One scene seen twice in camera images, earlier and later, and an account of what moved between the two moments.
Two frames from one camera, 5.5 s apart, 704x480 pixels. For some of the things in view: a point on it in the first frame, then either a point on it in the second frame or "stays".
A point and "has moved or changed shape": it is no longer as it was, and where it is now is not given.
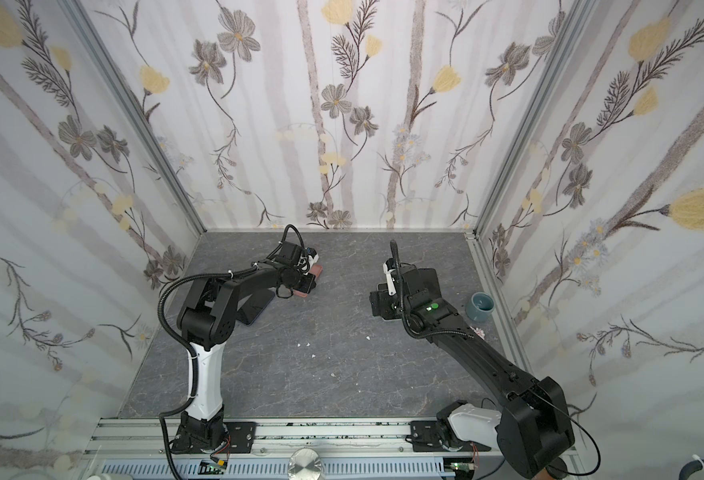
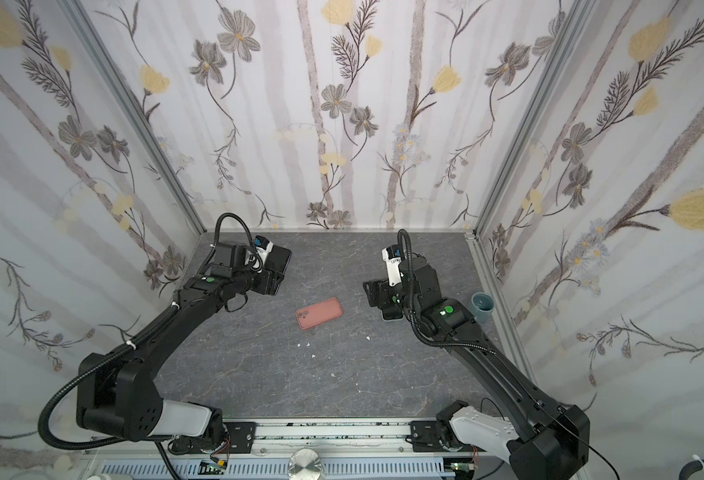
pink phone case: x=315 y=270 -> x=319 y=313
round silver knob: x=305 y=464 stays
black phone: x=255 y=305 has moved or changed shape
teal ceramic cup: x=481 y=306 stays
